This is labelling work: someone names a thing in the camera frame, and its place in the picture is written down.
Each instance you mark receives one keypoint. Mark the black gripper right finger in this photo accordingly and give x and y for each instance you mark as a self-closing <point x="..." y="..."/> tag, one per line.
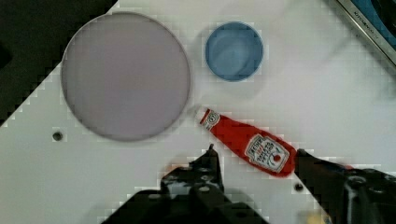
<point x="348" y="195"/>

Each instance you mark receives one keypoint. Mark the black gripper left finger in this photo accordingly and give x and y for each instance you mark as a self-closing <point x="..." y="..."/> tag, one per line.
<point x="201" y="180"/>

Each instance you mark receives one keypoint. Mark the round lilac plate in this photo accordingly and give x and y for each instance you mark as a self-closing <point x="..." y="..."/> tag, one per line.
<point x="125" y="76"/>

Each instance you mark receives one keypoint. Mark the red felt ketchup bottle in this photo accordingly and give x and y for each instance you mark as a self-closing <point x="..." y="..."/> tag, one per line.
<point x="257" y="147"/>

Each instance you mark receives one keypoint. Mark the blue bowl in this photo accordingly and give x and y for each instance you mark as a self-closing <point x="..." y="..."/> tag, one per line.
<point x="234" y="51"/>

